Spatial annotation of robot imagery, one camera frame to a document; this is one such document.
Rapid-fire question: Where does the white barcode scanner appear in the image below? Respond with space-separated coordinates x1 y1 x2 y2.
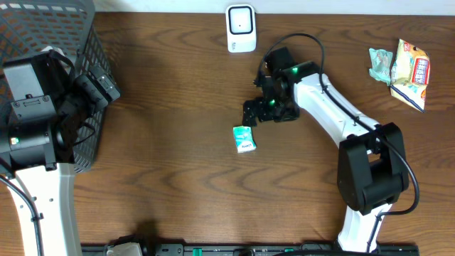
225 4 257 53

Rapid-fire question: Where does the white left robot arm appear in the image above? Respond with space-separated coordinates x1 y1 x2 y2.
1 47 96 255

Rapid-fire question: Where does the teal packet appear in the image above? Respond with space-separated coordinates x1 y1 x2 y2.
369 48 393 85

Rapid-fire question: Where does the white blue snack bag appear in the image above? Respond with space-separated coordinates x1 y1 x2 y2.
389 39 431 112

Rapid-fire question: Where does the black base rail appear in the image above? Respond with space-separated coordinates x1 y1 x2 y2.
82 242 420 256

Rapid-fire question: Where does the grey plastic mesh basket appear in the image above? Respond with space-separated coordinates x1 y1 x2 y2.
1 0 111 174

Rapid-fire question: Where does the small green white carton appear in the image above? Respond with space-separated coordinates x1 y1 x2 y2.
232 126 257 154

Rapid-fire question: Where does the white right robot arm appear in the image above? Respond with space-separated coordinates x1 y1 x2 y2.
242 47 409 252

